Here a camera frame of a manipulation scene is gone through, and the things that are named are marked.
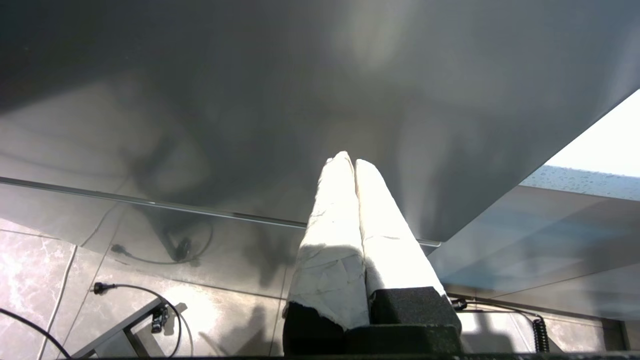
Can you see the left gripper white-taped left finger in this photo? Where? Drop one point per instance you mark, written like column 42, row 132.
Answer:
column 330, row 260

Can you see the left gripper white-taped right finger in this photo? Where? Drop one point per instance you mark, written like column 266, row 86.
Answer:
column 395, row 260

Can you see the grey base cabinet front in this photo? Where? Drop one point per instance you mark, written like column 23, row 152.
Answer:
column 550, row 240

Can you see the stainless steel refrigerator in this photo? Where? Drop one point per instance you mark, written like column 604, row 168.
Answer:
column 200, row 100

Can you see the tall white side panel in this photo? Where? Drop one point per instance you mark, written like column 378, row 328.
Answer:
column 610, row 145

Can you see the grey metal frame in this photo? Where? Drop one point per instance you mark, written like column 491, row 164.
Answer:
column 120, row 330

